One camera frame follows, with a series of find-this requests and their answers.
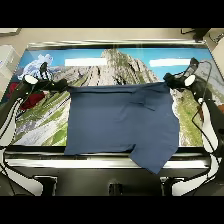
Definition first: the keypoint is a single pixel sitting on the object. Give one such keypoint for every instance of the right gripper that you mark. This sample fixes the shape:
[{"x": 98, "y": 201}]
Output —
[{"x": 170, "y": 81}]

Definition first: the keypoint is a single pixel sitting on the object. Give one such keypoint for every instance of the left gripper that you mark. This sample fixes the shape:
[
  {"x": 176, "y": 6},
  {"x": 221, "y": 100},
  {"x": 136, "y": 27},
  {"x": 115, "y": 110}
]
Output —
[{"x": 59, "y": 86}]

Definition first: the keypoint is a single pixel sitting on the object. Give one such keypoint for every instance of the navy blue T-shirt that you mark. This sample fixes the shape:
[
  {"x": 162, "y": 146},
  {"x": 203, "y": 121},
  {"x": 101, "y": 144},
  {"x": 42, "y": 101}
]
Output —
[{"x": 123, "y": 123}]

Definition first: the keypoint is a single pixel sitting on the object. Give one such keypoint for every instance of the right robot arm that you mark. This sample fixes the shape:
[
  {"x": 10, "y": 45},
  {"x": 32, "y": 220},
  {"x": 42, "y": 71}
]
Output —
[{"x": 213, "y": 123}]

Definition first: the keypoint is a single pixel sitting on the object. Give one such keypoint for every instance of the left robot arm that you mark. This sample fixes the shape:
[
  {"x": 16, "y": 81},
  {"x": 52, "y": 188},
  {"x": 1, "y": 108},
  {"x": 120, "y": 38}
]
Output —
[{"x": 11, "y": 110}]

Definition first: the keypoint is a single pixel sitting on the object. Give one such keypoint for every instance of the red garment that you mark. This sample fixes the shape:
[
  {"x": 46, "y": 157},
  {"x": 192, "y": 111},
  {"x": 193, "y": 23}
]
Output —
[{"x": 31, "y": 99}]

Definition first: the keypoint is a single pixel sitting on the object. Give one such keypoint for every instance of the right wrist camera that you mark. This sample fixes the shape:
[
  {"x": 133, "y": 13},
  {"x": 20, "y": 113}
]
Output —
[{"x": 192, "y": 64}]

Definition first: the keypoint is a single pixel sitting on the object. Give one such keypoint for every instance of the silver frame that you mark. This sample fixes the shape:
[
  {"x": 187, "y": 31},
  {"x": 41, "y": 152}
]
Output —
[{"x": 100, "y": 162}]

